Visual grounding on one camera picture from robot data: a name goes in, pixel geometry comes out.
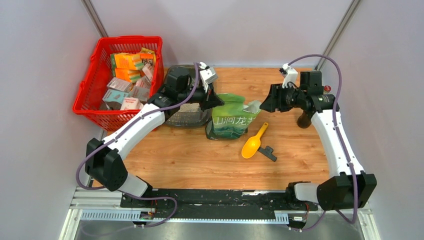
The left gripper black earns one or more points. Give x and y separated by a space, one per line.
214 100

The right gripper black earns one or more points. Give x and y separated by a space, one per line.
274 99

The green litter bag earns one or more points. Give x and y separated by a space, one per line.
231 120

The black bag clip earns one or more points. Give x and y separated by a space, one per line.
268 152

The yellow plastic scoop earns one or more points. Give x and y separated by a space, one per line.
253 143

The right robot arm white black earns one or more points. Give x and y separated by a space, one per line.
349 186

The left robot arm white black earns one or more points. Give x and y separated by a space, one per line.
104 160

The grey litter box tray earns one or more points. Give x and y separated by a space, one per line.
189 115

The white pink sponge box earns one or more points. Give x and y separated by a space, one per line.
131 103

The pink grey box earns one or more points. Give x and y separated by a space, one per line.
121 85

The teal grey box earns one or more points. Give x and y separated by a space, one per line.
114 99

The dark cola bottle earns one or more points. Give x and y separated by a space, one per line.
313 100

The yellow patterned packet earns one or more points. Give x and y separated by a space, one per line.
148 56

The orange sponge pack lower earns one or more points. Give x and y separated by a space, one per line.
128 75

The orange sponge pack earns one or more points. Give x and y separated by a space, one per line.
128 75
129 61

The orange sponge pack upper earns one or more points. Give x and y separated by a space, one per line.
129 61

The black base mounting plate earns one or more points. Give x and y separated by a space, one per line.
221 204

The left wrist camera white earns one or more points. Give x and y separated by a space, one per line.
207 75

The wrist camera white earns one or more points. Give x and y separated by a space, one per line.
207 75
289 75

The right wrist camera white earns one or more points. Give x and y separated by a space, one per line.
289 75

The aluminium frame rail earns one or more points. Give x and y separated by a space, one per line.
103 205

